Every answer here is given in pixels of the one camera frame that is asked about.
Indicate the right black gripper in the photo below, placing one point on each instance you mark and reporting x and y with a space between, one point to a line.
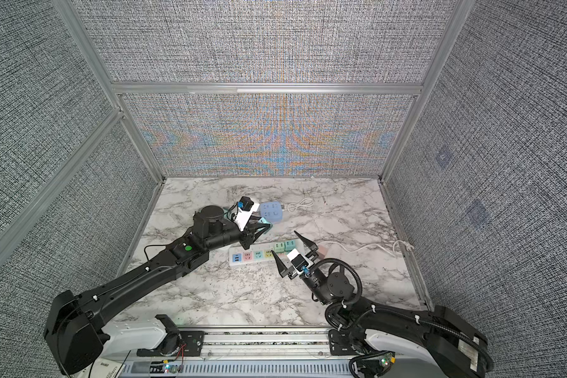
313 246

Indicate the teal plug cube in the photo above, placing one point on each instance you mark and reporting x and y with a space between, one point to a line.
290 245

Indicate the long white power strip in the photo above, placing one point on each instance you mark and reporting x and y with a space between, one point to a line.
257 254

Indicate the blue square power strip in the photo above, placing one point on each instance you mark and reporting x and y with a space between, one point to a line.
272 212

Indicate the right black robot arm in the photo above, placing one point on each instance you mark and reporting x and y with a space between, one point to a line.
376 333

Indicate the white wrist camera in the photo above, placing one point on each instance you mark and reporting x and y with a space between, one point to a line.
245 208
300 263

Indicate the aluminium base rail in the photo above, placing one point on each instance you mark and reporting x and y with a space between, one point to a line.
260 352

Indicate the pink plug cube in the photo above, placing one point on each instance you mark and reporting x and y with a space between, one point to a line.
322 252

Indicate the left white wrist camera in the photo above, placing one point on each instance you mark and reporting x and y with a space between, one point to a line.
245 208

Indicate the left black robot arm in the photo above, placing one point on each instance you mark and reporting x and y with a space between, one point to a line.
74 329

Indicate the green plug cube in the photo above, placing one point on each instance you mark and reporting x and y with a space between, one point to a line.
279 248

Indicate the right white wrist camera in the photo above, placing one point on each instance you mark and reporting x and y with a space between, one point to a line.
300 263

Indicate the white label box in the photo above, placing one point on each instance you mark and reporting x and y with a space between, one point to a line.
102 368

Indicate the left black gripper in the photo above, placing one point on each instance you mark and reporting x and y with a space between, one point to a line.
249 234

